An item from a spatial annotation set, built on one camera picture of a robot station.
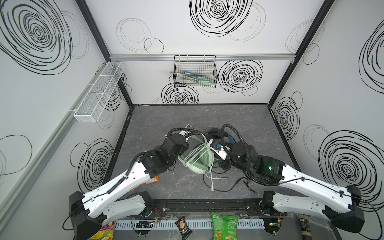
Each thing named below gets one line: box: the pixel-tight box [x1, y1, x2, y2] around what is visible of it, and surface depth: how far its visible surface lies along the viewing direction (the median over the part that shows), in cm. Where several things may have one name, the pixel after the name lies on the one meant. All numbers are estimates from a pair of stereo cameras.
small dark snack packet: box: [174, 216, 193, 240], surface depth 69 cm
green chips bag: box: [211, 212, 239, 240], surface depth 67 cm
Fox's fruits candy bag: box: [88, 220, 116, 240], surface depth 66 cm
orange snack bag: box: [132, 175, 159, 191], surface depth 83 cm
